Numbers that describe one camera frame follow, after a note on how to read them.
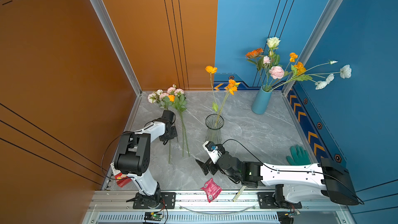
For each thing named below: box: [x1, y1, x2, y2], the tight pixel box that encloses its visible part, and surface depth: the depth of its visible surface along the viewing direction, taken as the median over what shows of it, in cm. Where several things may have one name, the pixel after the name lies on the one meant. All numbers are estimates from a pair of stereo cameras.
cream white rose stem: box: [265, 36, 281, 91], surface depth 89 cm
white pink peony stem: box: [269, 60, 353, 93], surface depth 73 cm
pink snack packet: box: [200, 177, 223, 203], surface depth 77 cm
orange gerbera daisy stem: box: [245, 47, 265, 91], surface depth 85 cm
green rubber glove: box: [286, 144, 312, 166], surface depth 88 cm
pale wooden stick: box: [233, 185, 247, 202], surface depth 77 cm
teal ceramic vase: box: [251, 84, 273, 115], surface depth 97 cm
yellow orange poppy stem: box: [269, 52, 314, 92], surface depth 81 cm
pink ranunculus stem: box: [263, 55, 285, 92], surface depth 87 cm
